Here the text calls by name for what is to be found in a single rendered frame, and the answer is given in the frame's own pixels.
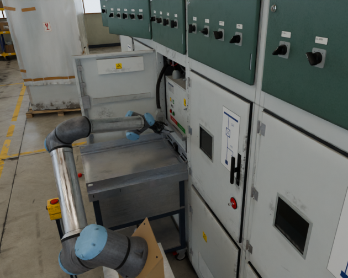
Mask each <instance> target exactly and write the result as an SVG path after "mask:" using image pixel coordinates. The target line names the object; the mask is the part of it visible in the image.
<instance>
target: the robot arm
mask: <svg viewBox="0 0 348 278"><path fill-rule="evenodd" d="M148 128H149V129H152V130H153V131H154V133H156V132H157V134H159V135H160V133H165V134H168V133H170V131H171V129H170V128H169V127H168V126H167V125H166V124H165V123H164V122H162V121H160V122H159V121H156V120H154V117H153V116H152V115H151V114H150V113H145V114H144V115H141V114H139V113H136V112H134V111H131V110H129V111H128V112H127V114H126V116H125V117H105V118H94V119H89V118H88V117H86V116H78V117H73V118H71V119H68V120H66V121H64V122H62V123H60V124H59V125H58V126H57V127H56V128H55V129H54V130H53V131H52V132H51V133H49V134H48V135H47V137H46V139H45V141H44V146H45V149H46V150H47V151H48V152H49V153H50V155H51V160H52V166H53V170H54V176H55V182H56V188H57V194H58V198H59V204H60V210H61V216H62V222H63V226H64V232H65V235H64V236H63V238H62V239H61V242H62V249H61V251H60V253H59V265H60V267H61V268H62V270H63V271H64V272H65V273H67V274H70V275H79V274H83V273H84V272H86V271H89V270H92V269H94V268H97V267H99V266H105V267H107V268H110V269H114V270H115V271H117V272H118V273H119V274H120V275H121V276H122V277H123V278H136V277H137V276H138V275H139V274H140V273H141V271H142V269H143V268H144V266H145V263H146V260H147V255H148V245H147V241H146V240H145V239H144V238H141V237H138V236H135V237H127V236H125V235H123V234H120V233H118V232H115V231H113V230H110V229H108V228H105V227H103V226H101V225H97V224H90V225H88V224H87V219H86V213H85V208H84V205H83V200H82V194H81V189H80V184H79V181H78V175H77V170H76V165H75V160H74V156H73V149H72V143H73V142H74V141H76V140H78V139H81V138H86V137H88V136H89V135H90V134H95V133H106V132H116V131H126V137H127V139H129V140H132V141H135V140H138V139H139V137H140V136H139V135H140V134H141V133H143V132H144V131H145V130H147V129H148ZM164 129H167V130H164Z"/></svg>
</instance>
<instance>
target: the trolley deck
mask: <svg viewBox="0 0 348 278"><path fill-rule="evenodd" d="M81 158H82V164H83V170H84V174H85V180H86V183H89V182H93V181H97V180H102V179H108V178H112V177H118V176H121V175H126V174H131V173H136V172H141V171H144V170H149V169H154V168H159V167H164V166H168V165H173V164H177V163H180V162H179V160H178V159H177V158H176V156H175V155H174V154H173V153H172V151H171V150H170V149H169V147H168V146H167V144H166V143H165V142H164V140H163V141H157V142H151V143H146V144H141V145H136V146H130V147H124V148H119V149H113V150H110V151H104V152H98V153H92V154H87V155H83V156H81ZM183 180H188V172H187V171H184V172H179V173H175V174H170V175H165V176H161V177H157V178H152V179H147V180H142V181H137V182H134V183H130V184H125V185H120V186H115V187H112V188H107V189H102V190H98V191H93V192H90V193H88V198H89V202H92V201H97V200H102V199H106V198H110V197H114V196H119V195H123V194H128V193H133V192H136V191H140V190H145V189H149V188H154V187H157V186H161V185H166V184H171V183H175V182H179V181H183Z"/></svg>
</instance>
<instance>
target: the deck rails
mask: <svg viewBox="0 0 348 278"><path fill-rule="evenodd" d="M139 136H140V137H139V139H138V140H135V141H132V140H129V139H127V138H120V139H117V140H111V141H104V142H98V143H93V144H88V145H83V146H80V152H81V155H82V156H83V155H87V154H92V153H98V152H104V151H110V150H113V149H119V148H124V147H130V146H136V145H141V144H146V143H151V142H157V141H163V139H162V133H160V135H159V134H157V133H149V134H144V135H139ZM81 147H85V148H82V149H81ZM184 171H186V163H185V162H183V163H177V164H173V165H168V166H164V167H159V168H154V169H149V170H144V171H141V172H136V173H131V174H126V175H121V176H118V177H112V178H108V179H102V180H97V181H93V182H89V183H86V187H87V192H88V193H90V192H93V191H98V190H102V189H107V188H112V187H115V186H120V185H125V184H130V183H134V182H137V181H142V180H147V179H152V178H157V177H161V176H165V175H170V174H175V173H179V172H184ZM89 184H93V185H91V186H88V185H89Z"/></svg>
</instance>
